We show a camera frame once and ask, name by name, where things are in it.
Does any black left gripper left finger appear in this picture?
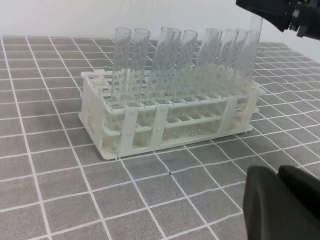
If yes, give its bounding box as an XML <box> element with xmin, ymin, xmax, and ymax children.
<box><xmin>243</xmin><ymin>165</ymin><xmax>320</xmax><ymax>240</ymax></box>

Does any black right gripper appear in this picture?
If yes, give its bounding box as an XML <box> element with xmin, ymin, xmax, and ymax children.
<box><xmin>235</xmin><ymin>0</ymin><xmax>320</xmax><ymax>40</ymax></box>

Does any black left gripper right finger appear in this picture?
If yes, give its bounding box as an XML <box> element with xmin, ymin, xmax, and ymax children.
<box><xmin>277</xmin><ymin>165</ymin><xmax>320</xmax><ymax>218</ymax></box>

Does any white plastic test tube rack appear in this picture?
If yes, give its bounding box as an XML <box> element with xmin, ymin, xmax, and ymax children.
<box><xmin>78</xmin><ymin>69</ymin><xmax>265</xmax><ymax>160</ymax></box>

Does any grey grid tablecloth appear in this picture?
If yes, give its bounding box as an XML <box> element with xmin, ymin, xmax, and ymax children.
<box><xmin>0</xmin><ymin>36</ymin><xmax>320</xmax><ymax>240</ymax></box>

